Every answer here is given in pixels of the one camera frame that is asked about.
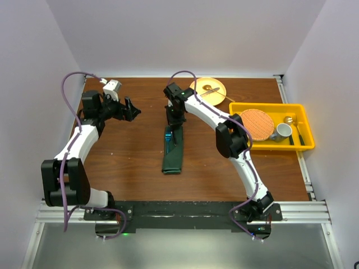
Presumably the yellow plastic bin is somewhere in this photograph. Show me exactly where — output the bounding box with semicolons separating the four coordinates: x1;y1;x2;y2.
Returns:
229;103;315;151

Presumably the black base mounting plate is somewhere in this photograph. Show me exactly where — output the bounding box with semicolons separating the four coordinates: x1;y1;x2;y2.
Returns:
84;200;283;235

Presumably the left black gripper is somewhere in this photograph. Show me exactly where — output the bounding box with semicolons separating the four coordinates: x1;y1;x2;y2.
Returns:
98;92;140;122

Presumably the aluminium frame rail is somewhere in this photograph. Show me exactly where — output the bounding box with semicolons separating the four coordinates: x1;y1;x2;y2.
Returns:
35;201;332;224

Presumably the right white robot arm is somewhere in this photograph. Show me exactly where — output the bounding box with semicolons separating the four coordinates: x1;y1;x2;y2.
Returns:
163;83;274;220

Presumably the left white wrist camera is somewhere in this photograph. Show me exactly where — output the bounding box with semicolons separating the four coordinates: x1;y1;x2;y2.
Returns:
100;78;122;101

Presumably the dark green cloth napkin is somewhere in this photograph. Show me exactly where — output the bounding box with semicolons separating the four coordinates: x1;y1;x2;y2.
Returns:
162;126;184;175

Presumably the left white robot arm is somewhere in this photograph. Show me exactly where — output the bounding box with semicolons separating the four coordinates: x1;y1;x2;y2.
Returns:
41;90;141;220

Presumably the yellow round plate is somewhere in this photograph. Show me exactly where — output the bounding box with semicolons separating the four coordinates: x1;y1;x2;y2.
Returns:
190;77;227;106

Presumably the dark handled utensil in bin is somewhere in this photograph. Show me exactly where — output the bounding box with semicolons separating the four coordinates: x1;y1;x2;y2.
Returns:
296;122;306;146

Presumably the grey mug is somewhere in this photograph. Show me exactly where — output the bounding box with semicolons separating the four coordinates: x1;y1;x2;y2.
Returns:
269;123;292;142

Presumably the orange woven coaster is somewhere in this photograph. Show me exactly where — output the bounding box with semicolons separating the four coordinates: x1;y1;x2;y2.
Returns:
240;109;274;141

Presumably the silver fork on plate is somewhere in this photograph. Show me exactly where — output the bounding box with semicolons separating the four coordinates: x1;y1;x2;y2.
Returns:
200;87;220;96

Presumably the gold spoon in bin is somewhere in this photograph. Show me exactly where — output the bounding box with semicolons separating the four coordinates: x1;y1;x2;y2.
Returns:
284;115;300;134

